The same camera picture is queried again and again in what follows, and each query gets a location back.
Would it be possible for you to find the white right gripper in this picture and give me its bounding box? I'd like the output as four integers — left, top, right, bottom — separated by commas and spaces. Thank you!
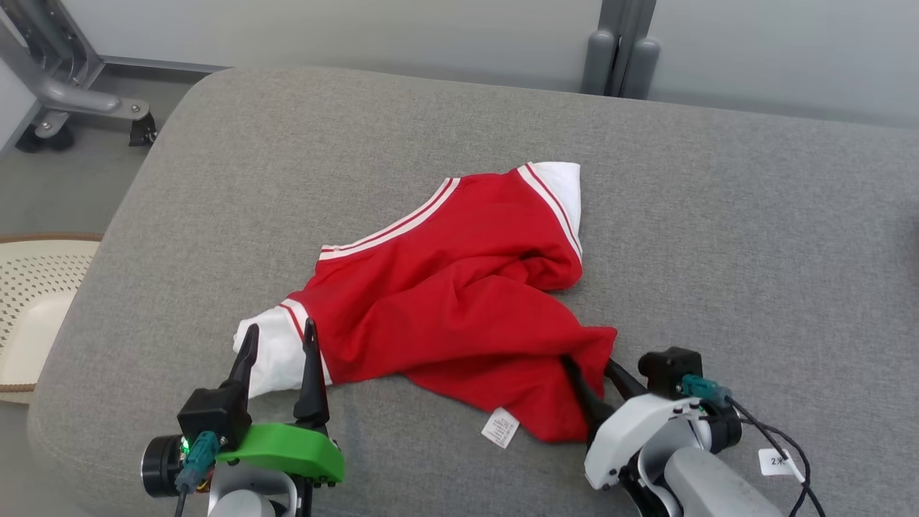
561, 354, 708, 491

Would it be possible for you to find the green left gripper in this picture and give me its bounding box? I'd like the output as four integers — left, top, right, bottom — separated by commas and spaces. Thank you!
215, 318, 345, 489

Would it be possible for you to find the red shirt with white sleeves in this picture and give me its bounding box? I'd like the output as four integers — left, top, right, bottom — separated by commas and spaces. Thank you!
233, 162, 618, 450

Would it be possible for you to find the grey fabric sofa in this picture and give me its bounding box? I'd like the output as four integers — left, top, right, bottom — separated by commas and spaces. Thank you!
27, 66, 919, 517

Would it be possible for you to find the cream perforated laundry basket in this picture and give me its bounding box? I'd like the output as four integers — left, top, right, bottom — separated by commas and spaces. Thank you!
0, 233, 103, 404

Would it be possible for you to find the long dark grey skirting strip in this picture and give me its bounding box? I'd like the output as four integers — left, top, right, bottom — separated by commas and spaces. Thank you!
101, 56, 230, 75

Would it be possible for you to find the teal right camera connector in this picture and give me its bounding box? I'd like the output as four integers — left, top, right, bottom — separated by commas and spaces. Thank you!
681, 374, 733, 404

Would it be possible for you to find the teal camera connector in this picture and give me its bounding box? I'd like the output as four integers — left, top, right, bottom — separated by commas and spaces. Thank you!
681, 374, 733, 404
176, 431, 220, 493

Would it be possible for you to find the teal left camera connector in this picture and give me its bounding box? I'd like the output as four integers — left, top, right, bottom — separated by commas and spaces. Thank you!
176, 431, 220, 493

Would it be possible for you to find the white cable tag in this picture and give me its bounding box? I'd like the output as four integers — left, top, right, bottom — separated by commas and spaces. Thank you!
759, 448, 806, 482

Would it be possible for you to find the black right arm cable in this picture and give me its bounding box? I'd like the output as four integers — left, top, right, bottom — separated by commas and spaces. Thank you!
725, 399, 826, 517

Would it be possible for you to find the grey cylindrical post cover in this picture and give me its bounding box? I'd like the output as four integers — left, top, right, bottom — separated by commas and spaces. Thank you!
622, 37, 661, 100
581, 30, 617, 96

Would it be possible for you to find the grey vertical partition post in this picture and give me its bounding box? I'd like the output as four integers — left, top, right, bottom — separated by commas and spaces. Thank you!
600, 0, 658, 98

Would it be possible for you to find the grey metal stand frame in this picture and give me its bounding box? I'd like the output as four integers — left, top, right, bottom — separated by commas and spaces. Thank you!
0, 0, 151, 139

